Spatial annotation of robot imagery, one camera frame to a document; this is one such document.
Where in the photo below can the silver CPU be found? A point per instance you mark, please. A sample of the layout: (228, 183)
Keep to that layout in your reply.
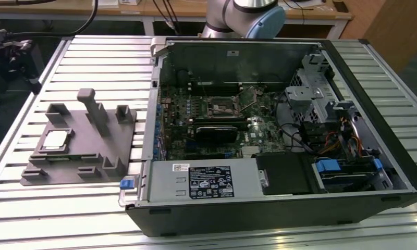
(54, 139)

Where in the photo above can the thin metal locking lever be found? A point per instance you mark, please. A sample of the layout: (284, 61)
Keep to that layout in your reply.
(249, 106)
(204, 92)

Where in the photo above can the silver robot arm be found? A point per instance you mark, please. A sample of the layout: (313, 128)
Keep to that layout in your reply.
(242, 5)

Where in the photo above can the CPU socket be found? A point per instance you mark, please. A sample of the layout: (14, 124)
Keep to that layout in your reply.
(225, 106)

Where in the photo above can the wooden desk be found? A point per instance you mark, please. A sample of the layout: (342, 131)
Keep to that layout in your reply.
(54, 9)

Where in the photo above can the small white box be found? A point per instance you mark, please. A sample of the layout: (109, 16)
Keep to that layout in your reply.
(129, 2)
(104, 2)

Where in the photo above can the grey parts rack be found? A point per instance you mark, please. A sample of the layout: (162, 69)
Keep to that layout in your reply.
(89, 145)

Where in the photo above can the green RAM stick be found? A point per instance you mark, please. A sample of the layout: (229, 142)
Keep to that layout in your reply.
(65, 157)
(222, 122)

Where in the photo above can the grey case latch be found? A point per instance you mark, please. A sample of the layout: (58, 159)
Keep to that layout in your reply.
(157, 45)

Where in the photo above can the green motherboard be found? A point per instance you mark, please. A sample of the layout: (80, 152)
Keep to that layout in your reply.
(180, 122)

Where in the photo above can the blue case latch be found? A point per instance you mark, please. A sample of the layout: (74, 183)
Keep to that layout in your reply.
(126, 183)

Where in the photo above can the black RAM slot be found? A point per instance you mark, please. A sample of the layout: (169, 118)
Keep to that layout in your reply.
(222, 84)
(222, 92)
(222, 87)

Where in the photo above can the grey power supply unit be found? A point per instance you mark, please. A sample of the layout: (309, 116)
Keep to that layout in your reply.
(166, 182)

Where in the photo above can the small graphics card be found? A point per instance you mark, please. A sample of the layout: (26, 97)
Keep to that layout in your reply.
(214, 136)

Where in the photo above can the silver chipset heatsink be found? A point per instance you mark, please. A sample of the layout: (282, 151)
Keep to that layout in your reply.
(249, 151)

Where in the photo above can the metal drive cage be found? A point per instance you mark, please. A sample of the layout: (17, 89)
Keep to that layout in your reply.
(304, 95)

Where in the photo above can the black open PC case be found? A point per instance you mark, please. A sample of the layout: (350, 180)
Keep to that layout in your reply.
(229, 221)

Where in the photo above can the black plastic drive cover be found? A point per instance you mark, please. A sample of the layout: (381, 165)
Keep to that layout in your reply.
(285, 174)

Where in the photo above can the small black desk object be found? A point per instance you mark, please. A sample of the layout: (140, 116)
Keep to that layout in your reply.
(340, 6)

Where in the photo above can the blue disk carrier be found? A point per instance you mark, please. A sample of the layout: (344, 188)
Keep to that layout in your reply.
(326, 166)

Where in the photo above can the wooden cabinet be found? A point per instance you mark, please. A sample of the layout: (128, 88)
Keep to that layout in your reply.
(396, 31)

